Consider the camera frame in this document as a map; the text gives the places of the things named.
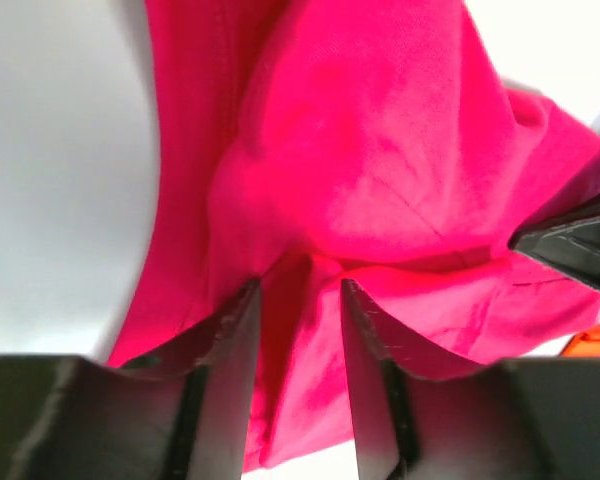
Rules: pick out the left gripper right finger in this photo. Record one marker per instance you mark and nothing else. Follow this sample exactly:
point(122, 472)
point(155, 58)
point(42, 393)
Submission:
point(420, 412)

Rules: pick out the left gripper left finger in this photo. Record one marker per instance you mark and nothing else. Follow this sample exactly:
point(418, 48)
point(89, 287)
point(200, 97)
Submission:
point(179, 411)

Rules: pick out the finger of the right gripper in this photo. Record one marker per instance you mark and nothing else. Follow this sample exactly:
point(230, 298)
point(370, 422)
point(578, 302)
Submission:
point(568, 244)

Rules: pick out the pink t-shirt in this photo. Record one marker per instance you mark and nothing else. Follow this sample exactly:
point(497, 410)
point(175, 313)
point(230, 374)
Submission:
point(304, 142)

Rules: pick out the folded orange t-shirt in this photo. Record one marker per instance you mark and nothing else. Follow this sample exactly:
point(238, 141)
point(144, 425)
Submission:
point(584, 344)

